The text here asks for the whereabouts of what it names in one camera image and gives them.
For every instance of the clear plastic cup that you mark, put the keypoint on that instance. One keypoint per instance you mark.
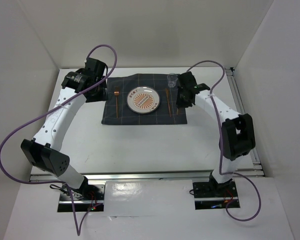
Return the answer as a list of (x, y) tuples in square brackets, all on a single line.
[(172, 80)]

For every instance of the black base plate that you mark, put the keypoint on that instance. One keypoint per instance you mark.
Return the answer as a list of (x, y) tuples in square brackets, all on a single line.
[(208, 199), (81, 203)]

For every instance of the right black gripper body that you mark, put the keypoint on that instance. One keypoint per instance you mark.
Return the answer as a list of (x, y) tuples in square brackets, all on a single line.
[(180, 100)]

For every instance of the patterned glass plate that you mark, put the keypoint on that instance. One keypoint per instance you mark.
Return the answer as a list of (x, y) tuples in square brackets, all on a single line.
[(143, 100)]

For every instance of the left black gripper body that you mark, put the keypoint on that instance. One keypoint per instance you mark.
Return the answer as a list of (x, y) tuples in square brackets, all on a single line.
[(101, 93)]

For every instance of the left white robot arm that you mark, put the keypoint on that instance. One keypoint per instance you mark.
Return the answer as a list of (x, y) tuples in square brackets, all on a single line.
[(43, 151)]

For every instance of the copper fork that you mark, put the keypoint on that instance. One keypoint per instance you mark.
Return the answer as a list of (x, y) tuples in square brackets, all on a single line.
[(116, 94)]

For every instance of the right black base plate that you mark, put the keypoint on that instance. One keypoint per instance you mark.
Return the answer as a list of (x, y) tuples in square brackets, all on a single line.
[(208, 199)]

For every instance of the aluminium frame rail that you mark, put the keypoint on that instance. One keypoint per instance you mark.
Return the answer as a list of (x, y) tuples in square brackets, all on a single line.
[(94, 147)]

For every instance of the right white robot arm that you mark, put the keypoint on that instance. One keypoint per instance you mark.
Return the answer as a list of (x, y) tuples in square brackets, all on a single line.
[(236, 130)]

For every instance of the dark grey checked cloth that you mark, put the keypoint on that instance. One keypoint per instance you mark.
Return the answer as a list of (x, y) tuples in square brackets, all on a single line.
[(127, 117)]

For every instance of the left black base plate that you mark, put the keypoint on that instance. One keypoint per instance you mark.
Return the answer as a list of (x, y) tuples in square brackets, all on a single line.
[(81, 203)]

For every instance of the copper knife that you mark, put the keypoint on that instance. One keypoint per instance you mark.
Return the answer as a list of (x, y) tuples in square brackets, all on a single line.
[(167, 92)]

